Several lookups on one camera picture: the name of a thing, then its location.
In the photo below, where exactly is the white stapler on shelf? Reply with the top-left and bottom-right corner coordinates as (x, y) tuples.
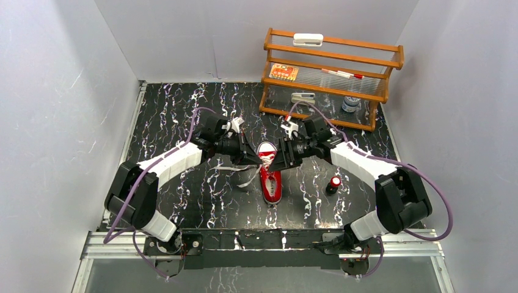
(291, 92), (315, 104)
(293, 33), (324, 48)

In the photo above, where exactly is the white stapler on lower shelf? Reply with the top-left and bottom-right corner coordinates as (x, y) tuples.
(291, 92), (315, 104)

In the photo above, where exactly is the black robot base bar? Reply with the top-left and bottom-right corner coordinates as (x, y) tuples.
(144, 228), (381, 273)

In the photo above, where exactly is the red white marker pen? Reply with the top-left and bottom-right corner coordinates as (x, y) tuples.
(321, 68), (364, 79)

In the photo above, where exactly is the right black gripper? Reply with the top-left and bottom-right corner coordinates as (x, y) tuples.
(268, 136), (316, 172)

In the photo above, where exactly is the orange wooden shelf rack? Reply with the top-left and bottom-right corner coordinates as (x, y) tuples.
(259, 28), (405, 131)

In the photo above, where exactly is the small red capped bottle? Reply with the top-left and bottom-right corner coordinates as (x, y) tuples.
(326, 176), (341, 195)

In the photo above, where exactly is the aluminium frame rail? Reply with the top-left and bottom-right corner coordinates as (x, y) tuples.
(82, 229), (444, 259)

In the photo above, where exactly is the orange patterned card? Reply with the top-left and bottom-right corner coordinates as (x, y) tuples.
(268, 63), (299, 81)

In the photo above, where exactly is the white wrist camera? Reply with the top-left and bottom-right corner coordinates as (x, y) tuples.
(226, 117), (244, 134)
(280, 115), (299, 140)

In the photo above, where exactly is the red canvas sneaker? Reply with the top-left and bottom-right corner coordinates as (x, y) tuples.
(257, 142), (282, 204)

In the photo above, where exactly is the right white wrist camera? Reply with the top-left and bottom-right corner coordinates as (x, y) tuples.
(280, 115), (299, 140)

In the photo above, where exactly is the white stapler on top shelf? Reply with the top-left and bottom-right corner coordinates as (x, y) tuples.
(293, 33), (324, 48)

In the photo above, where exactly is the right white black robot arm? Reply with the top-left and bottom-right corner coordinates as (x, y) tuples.
(268, 115), (432, 253)

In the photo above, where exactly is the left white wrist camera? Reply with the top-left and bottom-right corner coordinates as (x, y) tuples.
(226, 117), (244, 134)

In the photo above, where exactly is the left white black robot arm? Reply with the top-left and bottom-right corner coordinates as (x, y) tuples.
(104, 110), (262, 254)

